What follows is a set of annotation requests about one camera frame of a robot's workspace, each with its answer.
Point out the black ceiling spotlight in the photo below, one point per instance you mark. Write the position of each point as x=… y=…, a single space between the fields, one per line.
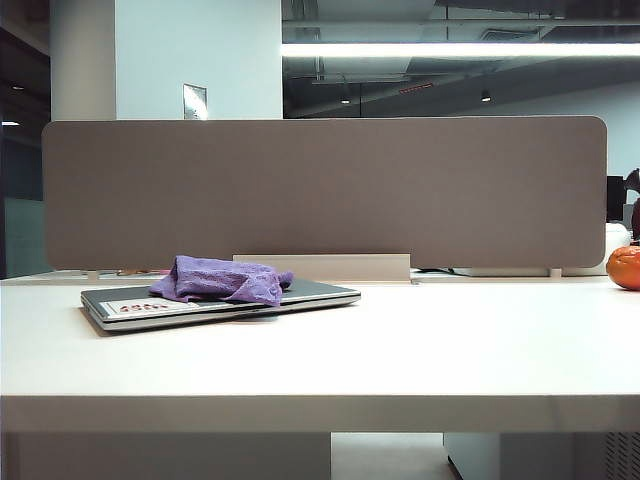
x=486 y=96

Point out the purple microfibre rag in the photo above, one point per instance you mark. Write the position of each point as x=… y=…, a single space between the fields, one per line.
x=215 y=280

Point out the black computer monitor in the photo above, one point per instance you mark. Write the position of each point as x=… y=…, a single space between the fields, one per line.
x=616 y=200

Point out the red glowing ceiling sign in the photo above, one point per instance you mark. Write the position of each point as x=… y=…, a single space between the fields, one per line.
x=415 y=89

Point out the white rounded object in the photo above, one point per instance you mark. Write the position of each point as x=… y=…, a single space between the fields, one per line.
x=617 y=236

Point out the silver closed laptop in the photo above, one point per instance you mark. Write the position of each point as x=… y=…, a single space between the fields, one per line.
x=320 y=295

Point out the white sticker with red print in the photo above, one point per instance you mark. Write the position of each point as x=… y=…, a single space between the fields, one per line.
x=115 y=310

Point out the brown fabric desk partition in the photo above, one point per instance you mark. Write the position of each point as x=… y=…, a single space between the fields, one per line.
x=325 y=190

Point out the framed notice on pillar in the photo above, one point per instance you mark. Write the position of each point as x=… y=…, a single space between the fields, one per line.
x=195 y=101

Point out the dark background object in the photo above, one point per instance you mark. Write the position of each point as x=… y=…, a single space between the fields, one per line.
x=635 y=181

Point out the orange fruit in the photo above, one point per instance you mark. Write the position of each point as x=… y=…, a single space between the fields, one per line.
x=625 y=267

